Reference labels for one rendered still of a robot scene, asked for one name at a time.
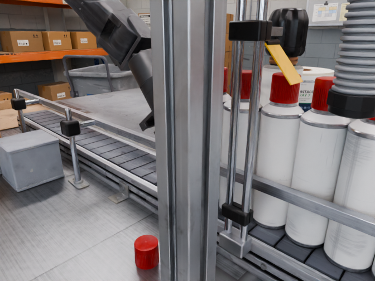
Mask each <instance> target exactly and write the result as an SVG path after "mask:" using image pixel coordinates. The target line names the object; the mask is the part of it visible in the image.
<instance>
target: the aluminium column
mask: <svg viewBox="0 0 375 281"><path fill-rule="evenodd" d="M226 19H227V0H150V24H151V51H152V77H153V104H154V118H155V145H156V171H157V198H158V224H159V238H160V265H161V281H215V264H216V250H217V225H218V200H219V174H220V148H221V134H222V109H223V84H224V58H225V32H226Z"/></svg>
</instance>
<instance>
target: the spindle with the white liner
mask: <svg viewBox="0 0 375 281"><path fill-rule="evenodd" d="M268 20H269V21H272V27H283V34H282V36H271V39H279V41H280V46H281V47H282V49H283V51H284V52H285V54H286V55H287V57H288V58H289V60H290V61H291V63H292V64H293V66H294V68H295V69H296V71H297V72H298V74H300V75H301V78H302V73H303V70H304V68H303V67H302V66H300V65H297V63H298V56H301V55H302V54H303V53H304V52H305V47H306V39H307V31H308V26H309V17H308V15H307V12H306V10H305V9H302V8H280V9H275V10H274V11H272V13H271V15H270V17H269V19H268ZM265 52H266V54H267V55H268V56H270V60H269V63H270V64H267V65H264V66H263V69H262V81H261V96H260V101H259V103H260V104H261V105H262V106H263V107H264V106H265V105H266V104H268V103H270V92H271V81H272V74H273V73H276V72H282V71H281V70H280V68H279V67H278V65H277V64H276V62H275V60H274V59H273V57H272V56H271V54H270V52H269V51H268V49H267V48H265ZM300 90H301V83H300ZM300 90H299V96H300ZM298 100H299V98H298ZM297 105H299V101H298V103H297Z"/></svg>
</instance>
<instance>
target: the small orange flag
mask: <svg viewBox="0 0 375 281"><path fill-rule="evenodd" d="M265 47H266V48H267V49H268V51H269V52H270V54H271V56H272V57H273V59H274V60H275V62H276V64H277V65H278V67H279V68H280V70H281V71H282V73H283V74H284V76H285V78H286V79H287V81H288V82H289V84H290V85H293V84H298V83H301V82H303V80H302V78H301V77H300V75H299V74H298V72H297V71H296V69H295V68H294V66H293V64H292V63H291V61H290V60H289V58H288V57H287V55H286V54H285V52H284V51H283V49H282V47H281V46H280V41H279V39H271V40H270V41H265Z"/></svg>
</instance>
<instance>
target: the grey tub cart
mask: <svg viewBox="0 0 375 281"><path fill-rule="evenodd" d="M66 58H86V59H103V60H104V62H105V64H100V65H95V66H89V67H83V68H79V69H73V70H68V67H67V64H66ZM62 61H63V64H64V69H65V71H64V76H66V78H67V80H68V82H69V85H70V88H71V91H70V96H71V97H72V98H77V97H81V96H88V95H95V94H102V93H108V92H113V91H120V90H127V89H134V88H139V86H138V84H137V82H136V79H135V78H134V76H133V74H132V72H131V71H120V69H119V67H118V66H115V65H114V64H109V63H108V61H107V59H106V58H105V57H104V56H100V55H65V56H64V57H63V58H62Z"/></svg>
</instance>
